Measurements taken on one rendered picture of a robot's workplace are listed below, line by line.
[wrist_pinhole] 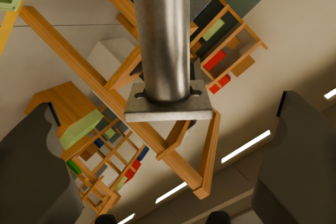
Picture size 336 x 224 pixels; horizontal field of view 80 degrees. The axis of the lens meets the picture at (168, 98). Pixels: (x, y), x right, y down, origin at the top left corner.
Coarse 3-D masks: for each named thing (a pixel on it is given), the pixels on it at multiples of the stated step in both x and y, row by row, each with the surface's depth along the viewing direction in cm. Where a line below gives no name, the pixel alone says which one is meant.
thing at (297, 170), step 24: (288, 96) 10; (288, 120) 9; (312, 120) 8; (288, 144) 7; (312, 144) 7; (264, 168) 7; (288, 168) 7; (312, 168) 7; (264, 192) 6; (288, 192) 6; (312, 192) 6; (264, 216) 6; (288, 216) 5; (312, 216) 5
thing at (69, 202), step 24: (24, 120) 10; (48, 120) 10; (0, 144) 8; (24, 144) 8; (48, 144) 9; (0, 168) 7; (24, 168) 7; (48, 168) 7; (0, 192) 6; (24, 192) 6; (48, 192) 6; (72, 192) 7; (0, 216) 6; (24, 216) 6; (48, 216) 6; (72, 216) 7
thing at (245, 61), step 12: (216, 24) 509; (204, 36) 528; (192, 48) 549; (216, 48) 520; (252, 48) 495; (204, 60) 539; (216, 60) 540; (240, 60) 513; (252, 60) 517; (240, 72) 532; (216, 84) 556
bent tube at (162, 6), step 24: (144, 0) 10; (168, 0) 10; (144, 24) 10; (168, 24) 10; (144, 48) 11; (168, 48) 11; (144, 72) 12; (168, 72) 11; (144, 96) 14; (168, 96) 12; (192, 96) 13; (144, 120) 13
